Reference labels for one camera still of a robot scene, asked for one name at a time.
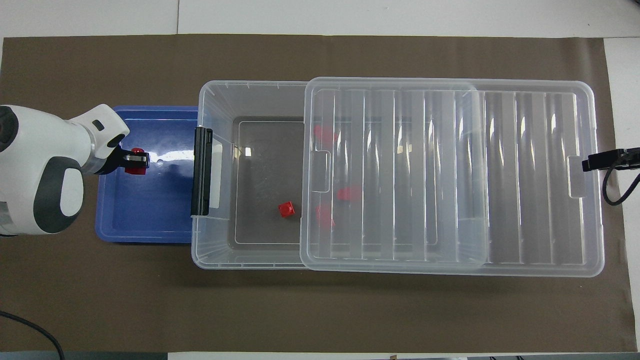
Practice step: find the black box latch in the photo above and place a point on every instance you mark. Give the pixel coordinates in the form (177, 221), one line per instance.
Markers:
(201, 170)

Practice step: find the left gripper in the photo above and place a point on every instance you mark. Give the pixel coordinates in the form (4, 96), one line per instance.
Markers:
(114, 161)

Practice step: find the clear plastic box lid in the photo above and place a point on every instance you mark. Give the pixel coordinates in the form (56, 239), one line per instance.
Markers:
(525, 200)

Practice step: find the clear plastic storage box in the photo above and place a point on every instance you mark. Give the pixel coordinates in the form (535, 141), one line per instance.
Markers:
(265, 150)

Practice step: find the red block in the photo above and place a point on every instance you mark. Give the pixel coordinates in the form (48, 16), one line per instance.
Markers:
(324, 134)
(286, 209)
(349, 193)
(135, 171)
(325, 217)

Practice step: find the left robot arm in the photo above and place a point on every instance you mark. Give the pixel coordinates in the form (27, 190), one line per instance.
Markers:
(35, 145)

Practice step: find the blue plastic tray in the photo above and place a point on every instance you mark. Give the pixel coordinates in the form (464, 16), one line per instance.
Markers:
(150, 210)

